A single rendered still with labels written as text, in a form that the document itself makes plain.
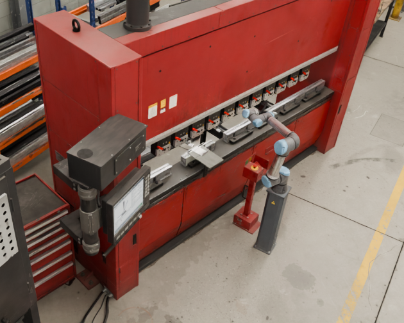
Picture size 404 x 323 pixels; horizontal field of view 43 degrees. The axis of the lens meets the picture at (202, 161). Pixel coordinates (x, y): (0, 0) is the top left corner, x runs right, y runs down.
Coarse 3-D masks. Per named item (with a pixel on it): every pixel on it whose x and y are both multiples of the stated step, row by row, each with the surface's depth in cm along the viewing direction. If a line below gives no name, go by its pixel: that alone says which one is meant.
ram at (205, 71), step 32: (320, 0) 488; (224, 32) 405; (256, 32) 437; (288, 32) 475; (320, 32) 521; (160, 64) 369; (192, 64) 396; (224, 64) 427; (256, 64) 463; (288, 64) 506; (160, 96) 387; (192, 96) 417; (224, 96) 452; (160, 128) 407
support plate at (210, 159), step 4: (204, 148) 467; (192, 152) 462; (208, 152) 464; (192, 156) 458; (196, 156) 457; (200, 156) 458; (204, 156) 458; (208, 156) 459; (212, 156) 459; (216, 156) 460; (200, 160) 453; (204, 160) 454; (208, 160) 454; (212, 160) 455; (216, 160) 455; (220, 160) 456; (204, 164) 450; (208, 164) 450; (212, 164) 451; (216, 164) 452
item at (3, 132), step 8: (24, 104) 540; (32, 104) 545; (40, 104) 541; (8, 112) 527; (16, 112) 533; (24, 112) 528; (32, 112) 524; (40, 112) 530; (0, 120) 518; (8, 120) 514; (16, 120) 515; (24, 120) 514; (32, 120) 524; (0, 128) 503; (8, 128) 499; (16, 128) 508; (0, 136) 492; (8, 136) 502
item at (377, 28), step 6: (384, 0) 829; (390, 0) 831; (384, 6) 807; (390, 6) 900; (378, 12) 786; (390, 12) 905; (378, 18) 777; (378, 24) 907; (384, 24) 910; (372, 30) 885; (378, 30) 888; (384, 30) 928; (372, 36) 867; (372, 42) 852; (366, 48) 828
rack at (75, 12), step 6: (90, 0) 521; (150, 0) 618; (156, 0) 629; (60, 6) 554; (84, 6) 588; (90, 6) 525; (72, 12) 575; (78, 12) 581; (84, 12) 589; (90, 12) 529; (78, 18) 562; (90, 18) 533; (114, 18) 570; (120, 18) 577; (90, 24) 538; (96, 24) 554; (102, 24) 555; (108, 24) 563
